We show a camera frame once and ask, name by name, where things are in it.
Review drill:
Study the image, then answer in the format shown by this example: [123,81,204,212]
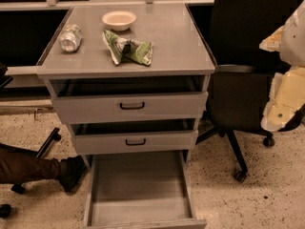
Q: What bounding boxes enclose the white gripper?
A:
[260,67,305,132]

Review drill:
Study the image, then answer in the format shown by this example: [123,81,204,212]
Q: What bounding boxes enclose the green jalapeno chip bag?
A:
[102,30,153,66]

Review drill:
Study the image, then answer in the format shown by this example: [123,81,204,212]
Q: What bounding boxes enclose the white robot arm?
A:
[259,1,305,132]

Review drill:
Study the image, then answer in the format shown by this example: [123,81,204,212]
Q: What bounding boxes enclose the top grey drawer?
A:
[52,92,208,124]

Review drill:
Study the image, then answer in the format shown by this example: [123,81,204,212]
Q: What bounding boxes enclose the grey drawer cabinet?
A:
[38,3,214,156]

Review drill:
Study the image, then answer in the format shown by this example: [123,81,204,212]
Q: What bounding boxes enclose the open bottom grey drawer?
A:
[84,151,207,229]

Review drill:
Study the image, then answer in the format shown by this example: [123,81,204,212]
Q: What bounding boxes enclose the middle grey drawer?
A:
[71,130,198,155]

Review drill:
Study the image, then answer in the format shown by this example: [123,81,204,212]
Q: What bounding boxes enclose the black office chair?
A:
[189,0,302,181]

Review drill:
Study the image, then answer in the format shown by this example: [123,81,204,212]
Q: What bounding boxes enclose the white paper bowl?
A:
[102,10,136,31]

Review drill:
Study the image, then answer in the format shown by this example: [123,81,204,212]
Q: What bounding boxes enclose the crushed silver can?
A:
[59,24,82,52]

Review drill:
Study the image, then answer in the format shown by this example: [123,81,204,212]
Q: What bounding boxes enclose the person's black shoe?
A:
[58,156,86,192]

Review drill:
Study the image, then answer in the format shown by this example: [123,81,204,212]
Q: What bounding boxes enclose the black chair base left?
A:
[0,128,61,219]

